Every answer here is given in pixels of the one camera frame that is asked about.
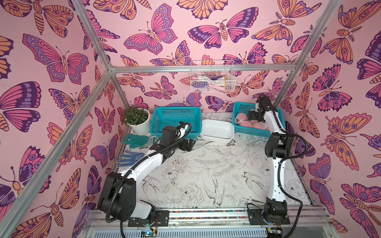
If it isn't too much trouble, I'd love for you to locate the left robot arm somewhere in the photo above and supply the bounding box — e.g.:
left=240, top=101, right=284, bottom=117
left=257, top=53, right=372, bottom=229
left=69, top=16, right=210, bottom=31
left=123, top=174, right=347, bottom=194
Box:
left=97, top=139, right=196, bottom=225

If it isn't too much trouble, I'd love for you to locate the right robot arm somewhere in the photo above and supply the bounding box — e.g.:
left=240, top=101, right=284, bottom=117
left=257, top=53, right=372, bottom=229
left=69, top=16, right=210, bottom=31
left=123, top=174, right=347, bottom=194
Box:
left=249, top=94, right=310, bottom=221

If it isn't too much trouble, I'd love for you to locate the netted apple in basket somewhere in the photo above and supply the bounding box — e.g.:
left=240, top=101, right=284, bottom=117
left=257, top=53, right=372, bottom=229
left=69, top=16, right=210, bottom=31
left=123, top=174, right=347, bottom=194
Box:
left=235, top=113, right=248, bottom=124
left=253, top=122, right=269, bottom=131

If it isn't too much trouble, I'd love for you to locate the right teal plastic basket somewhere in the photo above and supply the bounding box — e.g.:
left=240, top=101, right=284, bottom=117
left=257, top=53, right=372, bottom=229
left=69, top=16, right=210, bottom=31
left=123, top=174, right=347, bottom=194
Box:
left=232, top=102, right=271, bottom=138

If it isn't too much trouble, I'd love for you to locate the teal plastic basket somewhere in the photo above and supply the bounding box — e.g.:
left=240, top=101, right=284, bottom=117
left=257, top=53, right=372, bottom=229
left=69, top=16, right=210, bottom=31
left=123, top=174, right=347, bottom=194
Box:
left=232, top=102, right=271, bottom=138
left=150, top=107, right=202, bottom=139

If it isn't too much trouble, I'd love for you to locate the white plastic tray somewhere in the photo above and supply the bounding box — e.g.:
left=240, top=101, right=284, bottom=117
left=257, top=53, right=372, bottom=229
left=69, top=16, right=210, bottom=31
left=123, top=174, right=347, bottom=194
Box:
left=200, top=119, right=235, bottom=144

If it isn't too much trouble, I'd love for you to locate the left teal plastic basket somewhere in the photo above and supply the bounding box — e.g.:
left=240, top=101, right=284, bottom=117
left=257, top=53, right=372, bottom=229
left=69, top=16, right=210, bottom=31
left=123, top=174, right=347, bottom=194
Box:
left=150, top=107, right=202, bottom=139

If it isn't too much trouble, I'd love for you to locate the green garden glove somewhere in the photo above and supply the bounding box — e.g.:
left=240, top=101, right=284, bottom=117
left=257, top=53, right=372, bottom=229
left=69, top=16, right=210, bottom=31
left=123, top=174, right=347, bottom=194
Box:
left=123, top=134, right=149, bottom=149

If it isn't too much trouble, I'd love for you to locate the potted green plant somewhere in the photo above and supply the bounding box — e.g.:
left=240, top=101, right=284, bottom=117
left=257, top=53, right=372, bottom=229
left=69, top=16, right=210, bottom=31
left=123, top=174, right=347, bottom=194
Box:
left=124, top=107, right=151, bottom=135

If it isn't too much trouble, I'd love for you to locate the blue dotted work glove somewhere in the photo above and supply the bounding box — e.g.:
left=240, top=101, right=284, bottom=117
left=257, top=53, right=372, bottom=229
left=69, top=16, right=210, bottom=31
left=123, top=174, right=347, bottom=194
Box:
left=117, top=150, right=145, bottom=168

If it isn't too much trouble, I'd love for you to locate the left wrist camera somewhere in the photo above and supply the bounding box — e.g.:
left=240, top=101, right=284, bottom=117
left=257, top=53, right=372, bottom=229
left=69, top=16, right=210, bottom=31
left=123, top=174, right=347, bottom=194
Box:
left=160, top=126, right=181, bottom=146

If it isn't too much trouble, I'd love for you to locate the white wire wall basket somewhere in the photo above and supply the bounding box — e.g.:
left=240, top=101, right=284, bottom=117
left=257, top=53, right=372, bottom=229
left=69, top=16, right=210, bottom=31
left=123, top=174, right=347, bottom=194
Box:
left=189, top=64, right=237, bottom=93

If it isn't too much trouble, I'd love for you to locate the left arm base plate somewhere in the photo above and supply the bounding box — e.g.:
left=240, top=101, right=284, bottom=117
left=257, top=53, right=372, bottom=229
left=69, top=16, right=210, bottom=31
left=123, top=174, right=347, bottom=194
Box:
left=128, top=210, right=170, bottom=228

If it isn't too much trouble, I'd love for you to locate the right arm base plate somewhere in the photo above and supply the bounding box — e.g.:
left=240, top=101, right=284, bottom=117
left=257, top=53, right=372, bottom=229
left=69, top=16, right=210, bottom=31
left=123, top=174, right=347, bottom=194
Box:
left=248, top=209, right=291, bottom=226

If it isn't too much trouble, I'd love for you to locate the aluminium front rail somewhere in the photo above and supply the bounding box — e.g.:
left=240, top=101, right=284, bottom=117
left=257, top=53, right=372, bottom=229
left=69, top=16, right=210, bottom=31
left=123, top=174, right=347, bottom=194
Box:
left=79, top=206, right=339, bottom=238

